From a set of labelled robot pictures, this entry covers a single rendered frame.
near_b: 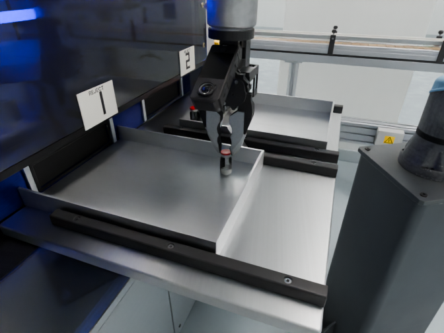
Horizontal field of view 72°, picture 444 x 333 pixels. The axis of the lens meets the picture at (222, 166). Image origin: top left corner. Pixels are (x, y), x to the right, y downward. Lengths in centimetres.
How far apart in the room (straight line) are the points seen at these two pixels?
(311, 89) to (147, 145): 177
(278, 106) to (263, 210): 47
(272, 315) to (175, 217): 21
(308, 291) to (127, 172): 39
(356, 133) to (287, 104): 94
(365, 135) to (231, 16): 143
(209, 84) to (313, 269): 29
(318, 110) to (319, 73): 140
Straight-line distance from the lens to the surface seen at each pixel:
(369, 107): 237
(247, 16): 48
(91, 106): 55
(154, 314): 100
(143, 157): 66
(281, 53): 168
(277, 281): 38
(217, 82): 45
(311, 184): 58
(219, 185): 55
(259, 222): 48
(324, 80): 231
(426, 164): 87
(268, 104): 93
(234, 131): 53
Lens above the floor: 120
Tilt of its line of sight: 32 degrees down
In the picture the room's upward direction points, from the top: straight up
